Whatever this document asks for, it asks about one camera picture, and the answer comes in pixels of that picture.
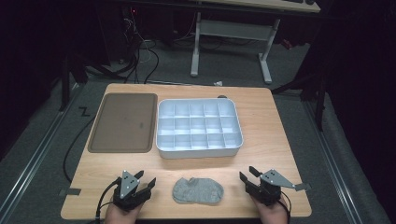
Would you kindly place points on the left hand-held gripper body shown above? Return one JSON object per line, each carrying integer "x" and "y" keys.
{"x": 128, "y": 186}

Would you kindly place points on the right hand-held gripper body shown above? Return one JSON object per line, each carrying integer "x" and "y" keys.
{"x": 267, "y": 186}

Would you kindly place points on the grey sock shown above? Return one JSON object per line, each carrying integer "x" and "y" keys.
{"x": 198, "y": 191}

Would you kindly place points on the person's right hand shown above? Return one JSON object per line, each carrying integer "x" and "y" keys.
{"x": 270, "y": 214}

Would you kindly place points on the person's left hand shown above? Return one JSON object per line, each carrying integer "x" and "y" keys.
{"x": 120, "y": 215}

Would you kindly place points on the grey tape strip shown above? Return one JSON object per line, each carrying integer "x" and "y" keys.
{"x": 70, "y": 191}
{"x": 303, "y": 186}

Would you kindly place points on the brown flat tray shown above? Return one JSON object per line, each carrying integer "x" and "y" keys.
{"x": 124, "y": 123}

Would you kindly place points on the white divided storage box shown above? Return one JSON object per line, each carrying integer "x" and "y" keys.
{"x": 199, "y": 127}

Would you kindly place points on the small dark round object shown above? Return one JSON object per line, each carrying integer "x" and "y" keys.
{"x": 222, "y": 96}

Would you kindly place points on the white paper scrap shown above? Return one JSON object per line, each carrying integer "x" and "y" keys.
{"x": 218, "y": 83}

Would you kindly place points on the black metal stand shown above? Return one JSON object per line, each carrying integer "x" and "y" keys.
{"x": 317, "y": 93}
{"x": 66, "y": 81}

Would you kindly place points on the white-legged wooden desk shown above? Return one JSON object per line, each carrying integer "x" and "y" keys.
{"x": 233, "y": 30}

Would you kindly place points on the metal floor rail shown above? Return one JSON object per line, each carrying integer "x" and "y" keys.
{"x": 34, "y": 161}
{"x": 333, "y": 161}

